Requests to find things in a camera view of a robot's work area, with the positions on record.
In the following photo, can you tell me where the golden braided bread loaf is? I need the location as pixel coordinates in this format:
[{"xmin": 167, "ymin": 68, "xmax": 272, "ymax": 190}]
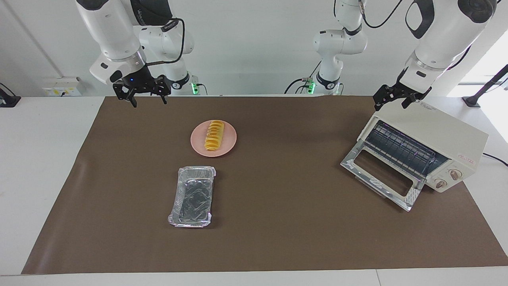
[{"xmin": 204, "ymin": 120, "xmax": 225, "ymax": 153}]

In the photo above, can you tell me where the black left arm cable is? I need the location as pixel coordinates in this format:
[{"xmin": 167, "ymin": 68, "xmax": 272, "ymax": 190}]
[{"xmin": 359, "ymin": 0, "xmax": 402, "ymax": 27}]

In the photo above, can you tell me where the black base cable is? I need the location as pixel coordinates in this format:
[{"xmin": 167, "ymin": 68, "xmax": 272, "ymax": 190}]
[{"xmin": 284, "ymin": 60, "xmax": 322, "ymax": 95}]

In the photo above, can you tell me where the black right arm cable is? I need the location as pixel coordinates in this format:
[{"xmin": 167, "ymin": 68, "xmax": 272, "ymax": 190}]
[{"xmin": 145, "ymin": 18, "xmax": 185, "ymax": 66}]

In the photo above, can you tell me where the black camera stand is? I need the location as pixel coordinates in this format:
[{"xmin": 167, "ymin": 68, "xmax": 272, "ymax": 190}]
[{"xmin": 462, "ymin": 64, "xmax": 508, "ymax": 108}]

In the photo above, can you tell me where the aluminium foil baking tray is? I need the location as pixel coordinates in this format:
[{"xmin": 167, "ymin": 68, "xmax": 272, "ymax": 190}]
[{"xmin": 167, "ymin": 166, "xmax": 217, "ymax": 228}]

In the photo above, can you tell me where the white wall power outlet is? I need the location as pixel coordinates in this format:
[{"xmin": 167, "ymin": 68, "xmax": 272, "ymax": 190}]
[{"xmin": 43, "ymin": 77, "xmax": 83, "ymax": 97}]

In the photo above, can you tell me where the black clamp mount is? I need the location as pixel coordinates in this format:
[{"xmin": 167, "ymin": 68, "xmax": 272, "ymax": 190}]
[{"xmin": 0, "ymin": 83, "xmax": 21, "ymax": 108}]

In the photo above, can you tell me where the cream toaster oven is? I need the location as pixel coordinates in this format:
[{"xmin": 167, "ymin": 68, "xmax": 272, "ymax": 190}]
[{"xmin": 341, "ymin": 97, "xmax": 489, "ymax": 212}]

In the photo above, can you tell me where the brown table mat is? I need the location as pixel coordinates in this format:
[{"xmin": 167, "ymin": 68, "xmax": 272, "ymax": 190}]
[{"xmin": 22, "ymin": 95, "xmax": 508, "ymax": 274}]

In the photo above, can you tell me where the black oven power cable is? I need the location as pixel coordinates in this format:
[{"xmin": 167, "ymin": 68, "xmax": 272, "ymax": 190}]
[{"xmin": 482, "ymin": 153, "xmax": 508, "ymax": 166}]

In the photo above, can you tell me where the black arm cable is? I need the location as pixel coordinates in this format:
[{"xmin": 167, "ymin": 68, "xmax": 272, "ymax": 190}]
[
  {"xmin": 359, "ymin": 0, "xmax": 402, "ymax": 27},
  {"xmin": 145, "ymin": 18, "xmax": 185, "ymax": 66}
]

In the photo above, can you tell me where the pink round plate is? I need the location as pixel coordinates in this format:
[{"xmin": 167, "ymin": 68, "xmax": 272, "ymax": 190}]
[{"xmin": 190, "ymin": 120, "xmax": 237, "ymax": 158}]

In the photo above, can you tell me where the glass oven door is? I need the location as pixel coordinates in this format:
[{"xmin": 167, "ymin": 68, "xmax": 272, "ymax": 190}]
[{"xmin": 341, "ymin": 139, "xmax": 426, "ymax": 212}]

